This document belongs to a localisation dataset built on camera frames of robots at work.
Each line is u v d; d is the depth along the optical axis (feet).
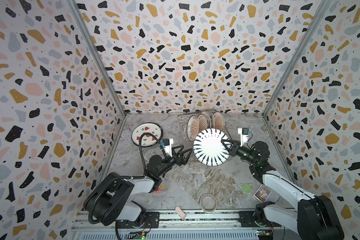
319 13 2.40
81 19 2.40
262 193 2.67
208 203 2.62
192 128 3.37
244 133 2.33
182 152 2.31
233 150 2.32
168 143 2.35
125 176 1.61
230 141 2.44
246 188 2.81
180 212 2.45
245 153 2.29
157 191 2.64
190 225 2.40
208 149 2.62
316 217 1.51
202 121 3.30
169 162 2.38
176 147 2.69
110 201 1.40
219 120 3.37
